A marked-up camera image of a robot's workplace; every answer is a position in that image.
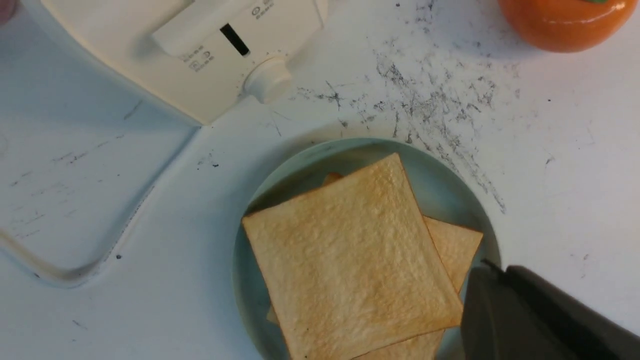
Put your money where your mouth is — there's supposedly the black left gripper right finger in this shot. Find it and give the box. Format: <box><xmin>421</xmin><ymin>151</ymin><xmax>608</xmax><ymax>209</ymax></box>
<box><xmin>505</xmin><ymin>265</ymin><xmax>640</xmax><ymax>360</ymax></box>

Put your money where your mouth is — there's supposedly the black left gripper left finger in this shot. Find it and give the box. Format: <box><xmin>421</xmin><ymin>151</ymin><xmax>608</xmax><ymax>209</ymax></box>
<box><xmin>461</xmin><ymin>266</ymin><xmax>578</xmax><ymax>360</ymax></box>

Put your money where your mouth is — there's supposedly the orange persimmon with green leaf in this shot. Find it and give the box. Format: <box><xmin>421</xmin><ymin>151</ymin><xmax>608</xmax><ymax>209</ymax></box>
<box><xmin>498</xmin><ymin>0</ymin><xmax>639</xmax><ymax>53</ymax></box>

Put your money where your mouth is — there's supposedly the white toaster power cord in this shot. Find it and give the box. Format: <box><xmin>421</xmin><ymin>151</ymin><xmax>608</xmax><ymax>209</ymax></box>
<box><xmin>0</xmin><ymin>125</ymin><xmax>203</xmax><ymax>289</ymax></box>

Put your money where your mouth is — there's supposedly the white two-slot toaster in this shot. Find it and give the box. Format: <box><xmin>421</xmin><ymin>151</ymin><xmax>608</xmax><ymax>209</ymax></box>
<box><xmin>22</xmin><ymin>0</ymin><xmax>329</xmax><ymax>126</ymax></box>

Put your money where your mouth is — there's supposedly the light blue-green plate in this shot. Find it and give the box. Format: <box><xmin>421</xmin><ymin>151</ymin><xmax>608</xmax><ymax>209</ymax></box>
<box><xmin>231</xmin><ymin>137</ymin><xmax>501</xmax><ymax>360</ymax></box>

